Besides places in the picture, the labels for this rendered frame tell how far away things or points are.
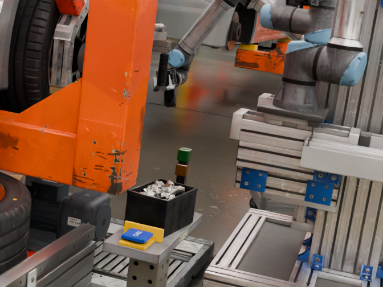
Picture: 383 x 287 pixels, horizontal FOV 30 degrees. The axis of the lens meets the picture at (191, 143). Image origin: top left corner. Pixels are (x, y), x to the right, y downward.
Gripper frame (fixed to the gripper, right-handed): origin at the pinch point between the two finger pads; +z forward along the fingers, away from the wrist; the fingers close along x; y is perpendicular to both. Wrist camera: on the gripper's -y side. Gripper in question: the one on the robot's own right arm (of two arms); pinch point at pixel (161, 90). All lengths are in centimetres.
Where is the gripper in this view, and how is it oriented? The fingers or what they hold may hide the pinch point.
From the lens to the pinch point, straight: 291.6
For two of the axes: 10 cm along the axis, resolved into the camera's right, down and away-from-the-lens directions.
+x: 9.7, -0.9, -2.3
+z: -2.1, 2.0, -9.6
